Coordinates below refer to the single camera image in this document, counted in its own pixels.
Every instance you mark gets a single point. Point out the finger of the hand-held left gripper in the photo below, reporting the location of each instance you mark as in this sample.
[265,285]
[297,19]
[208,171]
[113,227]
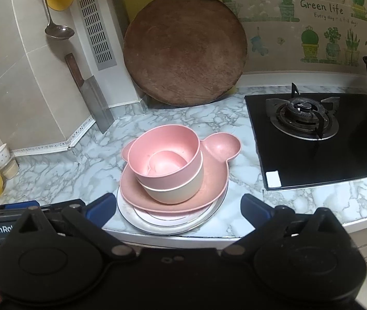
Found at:
[28,204]
[57,207]

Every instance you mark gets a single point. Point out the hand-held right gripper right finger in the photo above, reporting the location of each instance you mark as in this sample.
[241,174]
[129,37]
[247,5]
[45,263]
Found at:
[256,210]

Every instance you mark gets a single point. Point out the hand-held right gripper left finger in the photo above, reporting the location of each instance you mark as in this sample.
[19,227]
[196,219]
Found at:
[101,207]

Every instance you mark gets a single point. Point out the large white plate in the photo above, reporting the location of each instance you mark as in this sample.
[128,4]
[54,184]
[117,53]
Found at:
[128,214]

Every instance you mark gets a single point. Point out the small white plate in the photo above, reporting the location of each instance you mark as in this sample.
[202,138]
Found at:
[167,218]

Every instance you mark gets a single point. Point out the pink bowl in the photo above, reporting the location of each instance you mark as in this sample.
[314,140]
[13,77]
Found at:
[144,155]

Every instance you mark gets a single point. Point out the pink bear-shaped plate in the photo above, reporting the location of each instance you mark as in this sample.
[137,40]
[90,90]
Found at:
[222,148]

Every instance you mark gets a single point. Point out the cream bowl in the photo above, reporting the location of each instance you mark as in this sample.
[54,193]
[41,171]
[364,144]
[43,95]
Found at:
[170,193]

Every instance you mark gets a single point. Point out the white stove label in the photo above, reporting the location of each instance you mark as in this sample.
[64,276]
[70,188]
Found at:
[273,179]

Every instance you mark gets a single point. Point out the beige plastic container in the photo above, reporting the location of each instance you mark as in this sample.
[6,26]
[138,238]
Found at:
[11,169]

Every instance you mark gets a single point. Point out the white music-note edge strip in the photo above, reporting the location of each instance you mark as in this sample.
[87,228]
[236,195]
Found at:
[41,149]

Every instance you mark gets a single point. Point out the black gas stove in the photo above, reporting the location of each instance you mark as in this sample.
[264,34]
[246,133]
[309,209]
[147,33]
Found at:
[299,161]

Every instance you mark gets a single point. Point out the stove burner grate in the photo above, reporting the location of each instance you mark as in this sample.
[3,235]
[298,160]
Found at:
[303,109]

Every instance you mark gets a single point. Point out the grey vent grille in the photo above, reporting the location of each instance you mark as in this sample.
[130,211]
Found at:
[107,65]

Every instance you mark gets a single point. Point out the round wooden cutting board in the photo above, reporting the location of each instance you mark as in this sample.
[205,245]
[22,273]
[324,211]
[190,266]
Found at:
[183,55]

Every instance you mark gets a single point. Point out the metal ladle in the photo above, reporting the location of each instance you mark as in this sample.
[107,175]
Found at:
[59,32]

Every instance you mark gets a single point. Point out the green plant wall sticker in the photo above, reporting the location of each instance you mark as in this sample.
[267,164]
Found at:
[309,42]

